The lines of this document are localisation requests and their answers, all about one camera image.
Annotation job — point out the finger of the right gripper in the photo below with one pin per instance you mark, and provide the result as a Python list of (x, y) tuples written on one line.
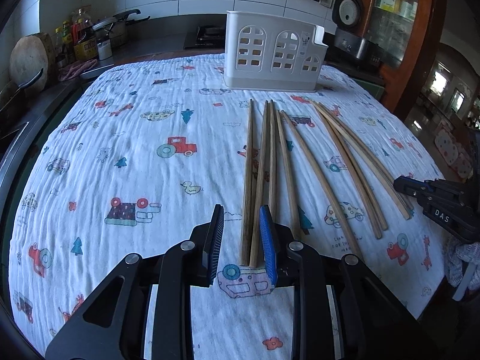
[(410, 187)]

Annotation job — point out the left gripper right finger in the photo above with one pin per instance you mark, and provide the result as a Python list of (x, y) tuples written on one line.
[(342, 310)]

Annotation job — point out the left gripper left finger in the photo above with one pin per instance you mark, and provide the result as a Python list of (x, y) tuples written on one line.
[(111, 322)]

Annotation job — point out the cartoon print white cloth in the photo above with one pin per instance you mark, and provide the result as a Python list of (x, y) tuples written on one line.
[(147, 152)]

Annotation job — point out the wooden glass door cabinet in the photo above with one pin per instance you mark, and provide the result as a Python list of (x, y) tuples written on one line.
[(408, 34)]

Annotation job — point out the black rice cooker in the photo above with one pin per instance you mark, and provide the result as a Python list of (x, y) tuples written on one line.
[(347, 15)]

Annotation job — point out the white plastic utensil holder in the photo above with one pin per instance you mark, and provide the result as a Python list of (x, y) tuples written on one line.
[(265, 52)]

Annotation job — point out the black wok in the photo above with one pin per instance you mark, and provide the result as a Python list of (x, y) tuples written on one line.
[(12, 90)]

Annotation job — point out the pink cloth on counter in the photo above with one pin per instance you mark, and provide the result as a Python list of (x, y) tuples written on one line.
[(75, 69)]

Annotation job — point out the small white jar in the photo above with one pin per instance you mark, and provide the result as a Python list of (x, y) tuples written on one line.
[(104, 49)]

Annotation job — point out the yellow label sauce bottle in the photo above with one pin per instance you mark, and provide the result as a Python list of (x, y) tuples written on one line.
[(85, 44)]

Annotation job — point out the round wooden cutting board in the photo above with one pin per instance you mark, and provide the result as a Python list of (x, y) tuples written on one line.
[(30, 55)]

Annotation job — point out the silver pressure cooker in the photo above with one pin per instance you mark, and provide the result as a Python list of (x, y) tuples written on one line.
[(115, 27)]

